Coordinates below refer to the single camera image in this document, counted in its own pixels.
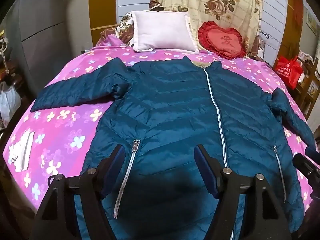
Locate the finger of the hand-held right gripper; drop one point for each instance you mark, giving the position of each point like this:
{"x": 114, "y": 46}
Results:
{"x": 306, "y": 163}

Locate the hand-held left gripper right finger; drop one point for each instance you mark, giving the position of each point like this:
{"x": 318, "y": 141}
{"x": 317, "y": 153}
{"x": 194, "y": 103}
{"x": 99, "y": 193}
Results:
{"x": 201, "y": 158}

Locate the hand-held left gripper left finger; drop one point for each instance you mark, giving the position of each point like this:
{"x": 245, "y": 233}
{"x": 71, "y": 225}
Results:
{"x": 120, "y": 156}

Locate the teal puffer jacket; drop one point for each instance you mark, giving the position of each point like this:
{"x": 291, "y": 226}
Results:
{"x": 172, "y": 110}

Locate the pink floral bed sheet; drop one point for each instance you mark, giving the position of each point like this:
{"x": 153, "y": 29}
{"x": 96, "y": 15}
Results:
{"x": 62, "y": 130}

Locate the wooden chair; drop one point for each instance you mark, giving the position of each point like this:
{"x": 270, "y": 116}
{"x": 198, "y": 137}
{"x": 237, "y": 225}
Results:
{"x": 308, "y": 85}

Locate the red shopping bag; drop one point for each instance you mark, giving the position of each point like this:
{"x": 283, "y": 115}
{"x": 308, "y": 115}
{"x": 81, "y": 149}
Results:
{"x": 288, "y": 71}

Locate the white folded cloth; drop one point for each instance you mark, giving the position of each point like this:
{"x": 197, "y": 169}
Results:
{"x": 22, "y": 150}

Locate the red heart-shaped cushion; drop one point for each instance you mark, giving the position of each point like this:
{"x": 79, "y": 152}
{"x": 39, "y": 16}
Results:
{"x": 221, "y": 41}

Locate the white plastic bag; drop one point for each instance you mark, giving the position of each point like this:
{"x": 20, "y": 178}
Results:
{"x": 8, "y": 102}

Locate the brown floral pillow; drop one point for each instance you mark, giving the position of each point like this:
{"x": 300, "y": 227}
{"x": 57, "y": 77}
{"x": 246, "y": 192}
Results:
{"x": 125, "y": 28}

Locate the white square pillow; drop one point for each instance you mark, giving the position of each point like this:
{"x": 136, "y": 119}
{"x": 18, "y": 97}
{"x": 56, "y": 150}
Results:
{"x": 162, "y": 31}

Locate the grey wardrobe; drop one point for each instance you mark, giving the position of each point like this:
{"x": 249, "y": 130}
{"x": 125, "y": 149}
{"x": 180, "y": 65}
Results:
{"x": 50, "y": 30}

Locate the cream rose-print quilt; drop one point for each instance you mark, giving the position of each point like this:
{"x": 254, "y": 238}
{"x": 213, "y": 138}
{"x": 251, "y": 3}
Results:
{"x": 212, "y": 2}

